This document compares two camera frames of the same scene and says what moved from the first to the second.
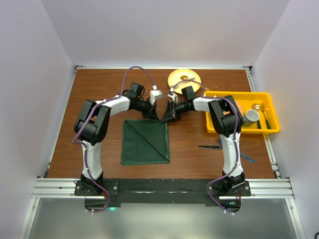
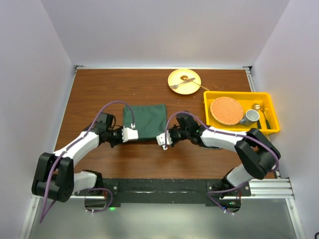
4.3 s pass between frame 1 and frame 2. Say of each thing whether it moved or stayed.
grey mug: stayed
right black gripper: moved
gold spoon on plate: stayed
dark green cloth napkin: moved
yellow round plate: stayed
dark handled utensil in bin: stayed
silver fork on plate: stayed
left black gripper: moved
